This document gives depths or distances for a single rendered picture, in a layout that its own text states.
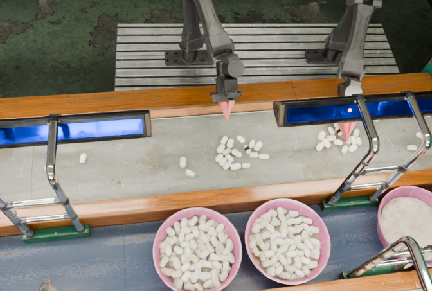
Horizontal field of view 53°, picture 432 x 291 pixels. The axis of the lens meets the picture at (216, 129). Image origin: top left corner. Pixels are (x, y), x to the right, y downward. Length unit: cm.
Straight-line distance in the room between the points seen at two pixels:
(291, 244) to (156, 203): 44
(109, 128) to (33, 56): 170
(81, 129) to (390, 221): 103
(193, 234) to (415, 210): 76
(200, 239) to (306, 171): 43
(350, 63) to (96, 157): 92
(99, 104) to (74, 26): 139
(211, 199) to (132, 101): 46
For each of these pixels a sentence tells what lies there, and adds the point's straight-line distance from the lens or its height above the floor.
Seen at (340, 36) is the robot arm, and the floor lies 85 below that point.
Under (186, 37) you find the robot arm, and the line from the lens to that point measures 167.
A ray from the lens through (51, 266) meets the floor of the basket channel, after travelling 148.
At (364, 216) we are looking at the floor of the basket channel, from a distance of 161.
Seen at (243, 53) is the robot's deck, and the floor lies 67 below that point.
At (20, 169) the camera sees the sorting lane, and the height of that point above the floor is 74.
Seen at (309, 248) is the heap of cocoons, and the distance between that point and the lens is 144.
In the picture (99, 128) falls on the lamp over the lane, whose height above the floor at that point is 108.
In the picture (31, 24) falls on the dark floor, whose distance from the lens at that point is 300.
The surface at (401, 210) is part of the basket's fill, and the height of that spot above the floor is 73.
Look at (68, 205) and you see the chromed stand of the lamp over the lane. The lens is 124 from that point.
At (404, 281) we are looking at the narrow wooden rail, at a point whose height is 76.
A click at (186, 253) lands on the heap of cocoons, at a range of 137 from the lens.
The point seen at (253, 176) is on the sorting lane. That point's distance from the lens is 148.
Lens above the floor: 207
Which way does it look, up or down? 59 degrees down
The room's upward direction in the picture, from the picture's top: 10 degrees clockwise
